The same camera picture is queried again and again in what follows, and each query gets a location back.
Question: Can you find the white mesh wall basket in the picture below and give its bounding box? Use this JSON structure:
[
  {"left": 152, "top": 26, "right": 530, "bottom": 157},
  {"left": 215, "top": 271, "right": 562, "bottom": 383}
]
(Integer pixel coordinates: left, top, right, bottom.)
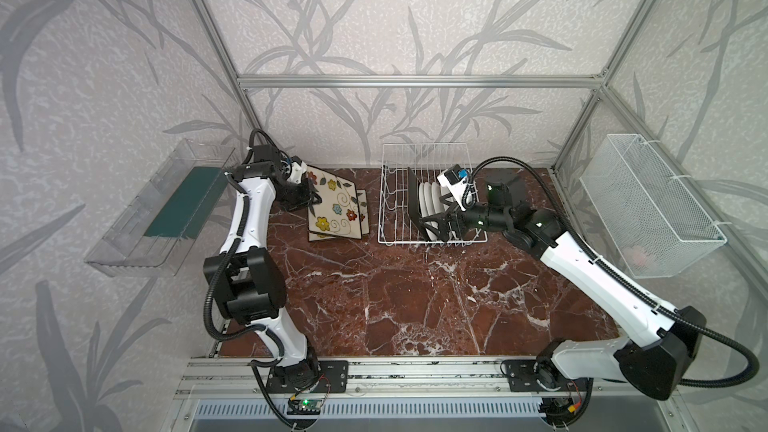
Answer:
[{"left": 580, "top": 134, "right": 727, "bottom": 279}]

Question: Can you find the square floral plate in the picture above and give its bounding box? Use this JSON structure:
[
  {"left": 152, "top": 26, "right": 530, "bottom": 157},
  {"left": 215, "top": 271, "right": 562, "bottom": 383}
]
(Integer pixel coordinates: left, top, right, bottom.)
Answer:
[
  {"left": 307, "top": 166, "right": 362, "bottom": 241},
  {"left": 308, "top": 179, "right": 370, "bottom": 241}
]

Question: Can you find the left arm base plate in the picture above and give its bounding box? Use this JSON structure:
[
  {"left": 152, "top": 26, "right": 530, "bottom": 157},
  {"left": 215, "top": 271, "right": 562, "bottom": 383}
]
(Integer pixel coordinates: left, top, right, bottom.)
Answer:
[{"left": 266, "top": 360, "right": 350, "bottom": 394}]

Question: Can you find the white round plate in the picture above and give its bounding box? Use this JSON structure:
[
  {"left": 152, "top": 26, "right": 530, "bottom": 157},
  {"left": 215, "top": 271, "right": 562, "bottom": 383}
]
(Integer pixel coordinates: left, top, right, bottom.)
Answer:
[
  {"left": 430, "top": 182, "right": 446, "bottom": 214},
  {"left": 418, "top": 183, "right": 434, "bottom": 216},
  {"left": 440, "top": 185, "right": 457, "bottom": 211},
  {"left": 423, "top": 182, "right": 444, "bottom": 215}
]

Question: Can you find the clear plastic wall bin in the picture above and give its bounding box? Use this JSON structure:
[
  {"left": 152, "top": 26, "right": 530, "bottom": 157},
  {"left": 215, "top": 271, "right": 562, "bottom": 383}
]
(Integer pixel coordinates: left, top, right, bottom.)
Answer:
[{"left": 85, "top": 139, "right": 240, "bottom": 278}]

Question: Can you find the white wire dish rack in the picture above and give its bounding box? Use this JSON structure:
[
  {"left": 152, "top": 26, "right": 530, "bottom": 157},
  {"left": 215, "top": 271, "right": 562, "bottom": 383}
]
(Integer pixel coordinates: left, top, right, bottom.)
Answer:
[{"left": 377, "top": 143, "right": 487, "bottom": 246}]

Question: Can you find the right circuit board with wires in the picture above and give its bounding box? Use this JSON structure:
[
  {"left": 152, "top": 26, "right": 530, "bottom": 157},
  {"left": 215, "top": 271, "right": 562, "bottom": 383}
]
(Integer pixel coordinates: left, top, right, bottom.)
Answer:
[{"left": 539, "top": 397, "right": 580, "bottom": 425}]

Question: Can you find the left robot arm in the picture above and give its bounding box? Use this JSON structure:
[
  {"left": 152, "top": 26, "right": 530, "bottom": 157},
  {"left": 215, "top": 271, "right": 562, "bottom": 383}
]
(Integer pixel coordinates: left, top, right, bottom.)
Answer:
[{"left": 203, "top": 128, "right": 322, "bottom": 391}]

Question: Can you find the pink object in basket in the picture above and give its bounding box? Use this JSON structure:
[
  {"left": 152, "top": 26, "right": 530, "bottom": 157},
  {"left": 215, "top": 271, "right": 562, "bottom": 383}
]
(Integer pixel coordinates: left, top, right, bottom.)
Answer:
[{"left": 623, "top": 245, "right": 654, "bottom": 268}]

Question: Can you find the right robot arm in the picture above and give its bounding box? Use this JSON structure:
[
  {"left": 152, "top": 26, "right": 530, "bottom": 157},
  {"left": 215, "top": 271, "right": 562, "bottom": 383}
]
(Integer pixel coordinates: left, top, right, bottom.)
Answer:
[{"left": 407, "top": 165, "right": 760, "bottom": 400}]

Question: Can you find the aluminium mounting rail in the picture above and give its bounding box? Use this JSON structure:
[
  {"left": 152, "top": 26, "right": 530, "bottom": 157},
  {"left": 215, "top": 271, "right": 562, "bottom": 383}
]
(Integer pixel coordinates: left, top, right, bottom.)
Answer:
[{"left": 173, "top": 356, "right": 679, "bottom": 400}]

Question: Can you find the left green circuit board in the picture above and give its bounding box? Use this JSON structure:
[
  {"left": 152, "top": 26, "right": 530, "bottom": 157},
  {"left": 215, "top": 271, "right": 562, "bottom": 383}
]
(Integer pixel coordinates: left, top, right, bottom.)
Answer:
[{"left": 288, "top": 397, "right": 324, "bottom": 416}]

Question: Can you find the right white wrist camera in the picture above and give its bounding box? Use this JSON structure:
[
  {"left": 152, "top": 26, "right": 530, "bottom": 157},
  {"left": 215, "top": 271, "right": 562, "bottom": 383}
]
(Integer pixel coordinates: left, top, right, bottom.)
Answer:
[{"left": 437, "top": 164, "right": 475, "bottom": 211}]

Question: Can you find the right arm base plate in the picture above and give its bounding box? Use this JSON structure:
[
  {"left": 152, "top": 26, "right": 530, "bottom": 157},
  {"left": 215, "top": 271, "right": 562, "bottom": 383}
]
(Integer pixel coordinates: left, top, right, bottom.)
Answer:
[{"left": 500, "top": 359, "right": 593, "bottom": 394}]

